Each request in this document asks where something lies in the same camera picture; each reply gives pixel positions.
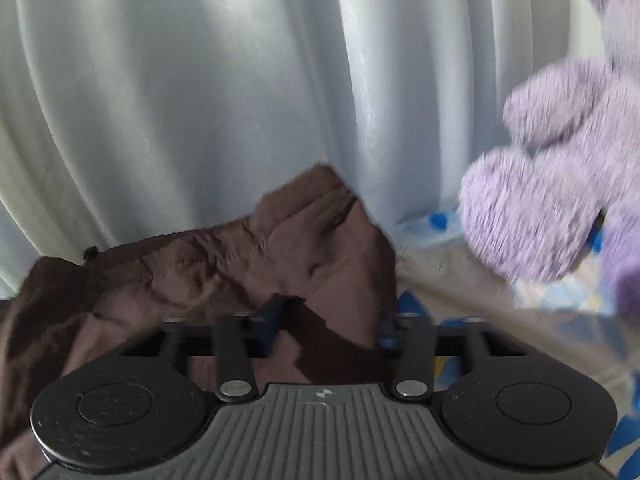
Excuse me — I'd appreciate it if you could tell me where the dark brown garment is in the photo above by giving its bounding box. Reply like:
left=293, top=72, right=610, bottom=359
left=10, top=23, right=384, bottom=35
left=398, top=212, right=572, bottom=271
left=1, top=165, right=396, bottom=479

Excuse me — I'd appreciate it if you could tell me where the blue floral white bedding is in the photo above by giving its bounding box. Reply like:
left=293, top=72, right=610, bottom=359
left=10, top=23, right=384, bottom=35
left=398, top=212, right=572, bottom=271
left=390, top=210, right=639, bottom=479

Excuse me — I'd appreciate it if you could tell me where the purple plush teddy bear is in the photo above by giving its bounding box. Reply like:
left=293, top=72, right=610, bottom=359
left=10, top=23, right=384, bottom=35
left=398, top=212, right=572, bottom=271
left=459, top=0, right=639, bottom=314

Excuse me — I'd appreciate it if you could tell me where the white pleated curtain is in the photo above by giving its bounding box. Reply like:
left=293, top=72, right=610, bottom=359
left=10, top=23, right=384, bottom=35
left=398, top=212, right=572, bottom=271
left=1, top=0, right=603, bottom=296

